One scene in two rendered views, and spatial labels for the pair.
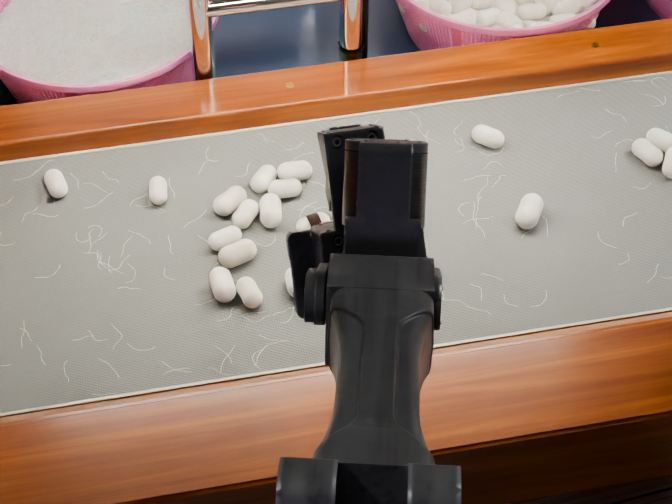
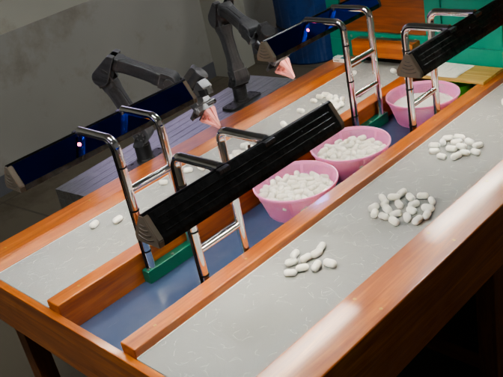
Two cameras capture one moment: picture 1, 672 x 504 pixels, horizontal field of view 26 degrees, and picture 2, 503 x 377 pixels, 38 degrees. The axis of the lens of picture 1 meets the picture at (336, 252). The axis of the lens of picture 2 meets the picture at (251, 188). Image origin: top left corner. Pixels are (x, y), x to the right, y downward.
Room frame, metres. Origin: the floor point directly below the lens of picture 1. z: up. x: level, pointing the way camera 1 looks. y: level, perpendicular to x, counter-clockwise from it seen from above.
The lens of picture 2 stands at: (3.01, -1.57, 1.78)
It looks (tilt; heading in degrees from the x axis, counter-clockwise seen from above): 27 degrees down; 150
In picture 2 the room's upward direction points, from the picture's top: 12 degrees counter-clockwise
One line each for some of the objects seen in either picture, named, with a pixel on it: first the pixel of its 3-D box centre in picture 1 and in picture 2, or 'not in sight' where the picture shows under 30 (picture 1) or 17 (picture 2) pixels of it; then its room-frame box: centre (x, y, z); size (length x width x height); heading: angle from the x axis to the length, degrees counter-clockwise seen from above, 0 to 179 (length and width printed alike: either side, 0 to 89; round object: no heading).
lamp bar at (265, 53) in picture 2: not in sight; (321, 22); (0.96, 0.03, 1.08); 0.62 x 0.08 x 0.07; 101
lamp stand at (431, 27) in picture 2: not in sight; (443, 83); (1.43, 0.12, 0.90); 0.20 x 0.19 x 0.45; 101
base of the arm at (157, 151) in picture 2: not in sight; (144, 152); (0.55, -0.59, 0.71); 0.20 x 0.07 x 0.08; 106
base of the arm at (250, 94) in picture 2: not in sight; (240, 93); (0.38, -0.02, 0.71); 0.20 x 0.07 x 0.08; 106
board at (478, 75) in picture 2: not in sight; (453, 72); (1.16, 0.47, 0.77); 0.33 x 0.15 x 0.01; 11
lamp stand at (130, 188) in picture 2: not in sight; (138, 191); (1.22, -0.91, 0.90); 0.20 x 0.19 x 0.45; 101
